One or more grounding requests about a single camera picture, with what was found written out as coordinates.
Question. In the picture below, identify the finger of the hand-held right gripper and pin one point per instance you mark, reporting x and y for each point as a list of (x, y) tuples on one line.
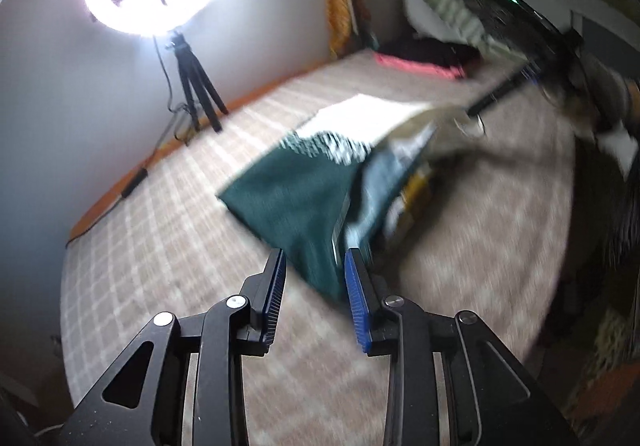
[(500, 93)]

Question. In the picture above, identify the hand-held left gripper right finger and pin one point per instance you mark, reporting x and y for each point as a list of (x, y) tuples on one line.
[(356, 301)]

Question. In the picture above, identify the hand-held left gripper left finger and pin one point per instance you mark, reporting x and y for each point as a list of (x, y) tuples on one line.
[(277, 296)]

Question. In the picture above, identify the green and white shirt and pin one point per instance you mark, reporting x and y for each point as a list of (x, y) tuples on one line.
[(290, 191)]

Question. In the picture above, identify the olive grey cloth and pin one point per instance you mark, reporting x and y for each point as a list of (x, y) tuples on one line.
[(395, 160)]

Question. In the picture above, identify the person's right forearm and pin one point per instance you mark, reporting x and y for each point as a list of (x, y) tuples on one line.
[(610, 80)]

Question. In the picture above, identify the black folded cloth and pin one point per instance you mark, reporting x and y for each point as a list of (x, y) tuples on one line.
[(435, 50)]

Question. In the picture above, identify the pink folded cloth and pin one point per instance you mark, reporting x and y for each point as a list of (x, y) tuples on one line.
[(425, 68)]

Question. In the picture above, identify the beige checked blanket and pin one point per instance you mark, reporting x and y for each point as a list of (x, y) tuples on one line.
[(175, 236)]

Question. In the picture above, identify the yellow orange patterned cloth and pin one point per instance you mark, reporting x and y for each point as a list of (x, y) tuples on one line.
[(340, 10)]

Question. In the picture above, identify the black tripod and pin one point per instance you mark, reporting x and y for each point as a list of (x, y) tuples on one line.
[(192, 80)]

